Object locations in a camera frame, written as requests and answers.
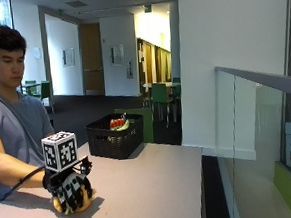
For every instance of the wooden door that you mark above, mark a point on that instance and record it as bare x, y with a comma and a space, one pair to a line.
92, 59

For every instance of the red and green toy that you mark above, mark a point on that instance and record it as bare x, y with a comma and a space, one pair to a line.
119, 123

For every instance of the glass railing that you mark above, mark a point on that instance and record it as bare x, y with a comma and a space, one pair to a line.
257, 138

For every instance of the white dining table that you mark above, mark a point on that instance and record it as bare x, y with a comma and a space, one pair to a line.
162, 84

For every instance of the white wall frame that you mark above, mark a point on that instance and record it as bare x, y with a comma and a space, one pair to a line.
68, 57

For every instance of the white marker cube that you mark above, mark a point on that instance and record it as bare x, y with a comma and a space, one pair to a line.
60, 150

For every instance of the the person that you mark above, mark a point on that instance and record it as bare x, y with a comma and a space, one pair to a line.
12, 121

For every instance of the yellow soft toy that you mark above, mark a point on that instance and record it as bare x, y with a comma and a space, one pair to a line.
79, 204

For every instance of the black woven basket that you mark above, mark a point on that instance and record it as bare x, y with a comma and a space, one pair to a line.
116, 141

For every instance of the green chair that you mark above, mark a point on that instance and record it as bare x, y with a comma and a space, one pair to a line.
160, 96
45, 91

